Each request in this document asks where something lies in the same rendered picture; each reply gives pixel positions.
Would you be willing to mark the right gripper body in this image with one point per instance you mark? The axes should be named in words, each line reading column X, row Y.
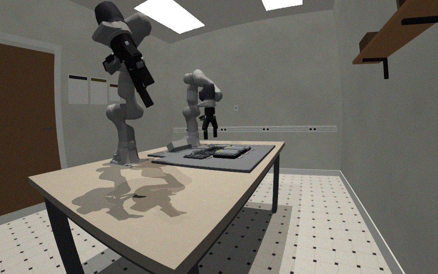
column 116, row 45

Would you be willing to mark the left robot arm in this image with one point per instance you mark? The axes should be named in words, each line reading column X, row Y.
column 209, row 95

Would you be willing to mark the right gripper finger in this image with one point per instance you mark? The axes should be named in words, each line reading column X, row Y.
column 137, row 62
column 139, row 86

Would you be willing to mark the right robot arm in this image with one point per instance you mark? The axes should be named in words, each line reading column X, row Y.
column 111, row 23

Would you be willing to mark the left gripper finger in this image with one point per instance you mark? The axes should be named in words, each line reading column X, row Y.
column 214, row 124
column 205, row 126

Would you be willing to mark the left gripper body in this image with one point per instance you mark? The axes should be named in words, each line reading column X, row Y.
column 209, row 111

